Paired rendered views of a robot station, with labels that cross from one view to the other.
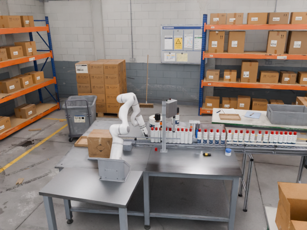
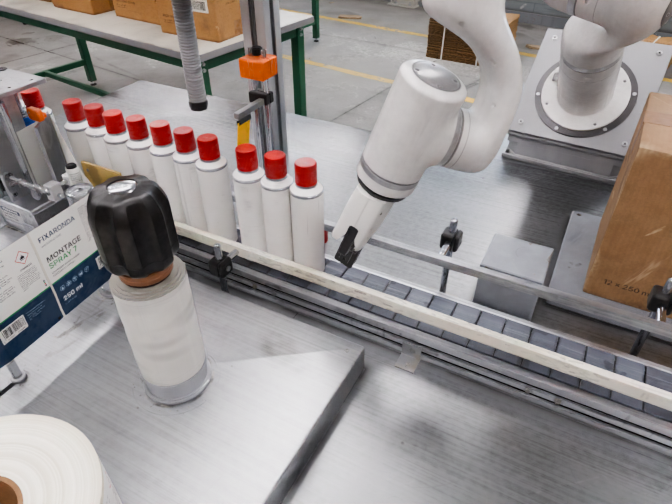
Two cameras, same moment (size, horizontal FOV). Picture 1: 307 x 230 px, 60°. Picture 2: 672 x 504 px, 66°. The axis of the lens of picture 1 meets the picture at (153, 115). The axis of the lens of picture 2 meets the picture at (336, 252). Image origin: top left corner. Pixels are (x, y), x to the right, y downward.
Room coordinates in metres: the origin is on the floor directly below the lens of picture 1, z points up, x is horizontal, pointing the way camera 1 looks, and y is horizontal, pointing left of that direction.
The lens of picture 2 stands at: (3.82, 0.30, 1.44)
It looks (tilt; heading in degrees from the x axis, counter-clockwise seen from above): 38 degrees down; 201
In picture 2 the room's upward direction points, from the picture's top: straight up
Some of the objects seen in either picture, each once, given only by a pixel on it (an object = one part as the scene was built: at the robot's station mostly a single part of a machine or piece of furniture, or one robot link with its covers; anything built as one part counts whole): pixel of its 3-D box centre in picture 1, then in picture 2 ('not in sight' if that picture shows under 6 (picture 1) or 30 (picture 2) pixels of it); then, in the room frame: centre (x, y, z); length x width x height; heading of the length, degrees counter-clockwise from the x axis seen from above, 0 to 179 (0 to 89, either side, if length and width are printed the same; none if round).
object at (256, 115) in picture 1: (252, 114); not in sight; (4.40, -1.74, 0.81); 0.32 x 0.24 x 0.01; 152
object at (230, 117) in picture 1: (229, 117); not in sight; (4.28, -1.30, 0.82); 0.34 x 0.24 x 0.03; 82
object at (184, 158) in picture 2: (170, 135); (193, 184); (3.18, -0.21, 0.98); 0.05 x 0.05 x 0.20
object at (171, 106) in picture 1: (169, 108); not in sight; (3.10, -0.20, 1.38); 0.17 x 0.10 x 0.19; 138
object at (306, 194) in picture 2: (152, 134); (307, 219); (3.21, 0.02, 0.98); 0.05 x 0.05 x 0.20
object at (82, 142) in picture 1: (88, 141); not in sight; (3.31, 0.89, 0.85); 0.30 x 0.26 x 0.04; 83
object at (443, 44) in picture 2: not in sight; (472, 35); (-1.03, -0.31, 0.16); 0.65 x 0.54 x 0.32; 81
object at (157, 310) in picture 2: (157, 123); (154, 296); (3.48, -0.06, 1.03); 0.09 x 0.09 x 0.30
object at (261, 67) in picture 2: (161, 132); (254, 153); (3.14, -0.10, 1.05); 0.10 x 0.04 x 0.33; 173
